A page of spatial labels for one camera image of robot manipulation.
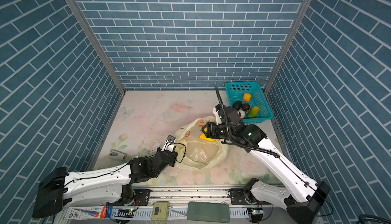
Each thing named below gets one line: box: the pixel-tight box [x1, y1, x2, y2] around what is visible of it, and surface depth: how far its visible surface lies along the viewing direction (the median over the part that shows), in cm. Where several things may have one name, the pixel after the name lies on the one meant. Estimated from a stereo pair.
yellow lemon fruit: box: [242, 93, 251, 102], surface depth 114 cm
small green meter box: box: [151, 200, 170, 221], surface depth 70 cm
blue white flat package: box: [64, 205, 107, 220], surface depth 70 cm
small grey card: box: [106, 148, 127, 160], surface depth 88 cm
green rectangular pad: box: [186, 201, 231, 223], surface depth 71 cm
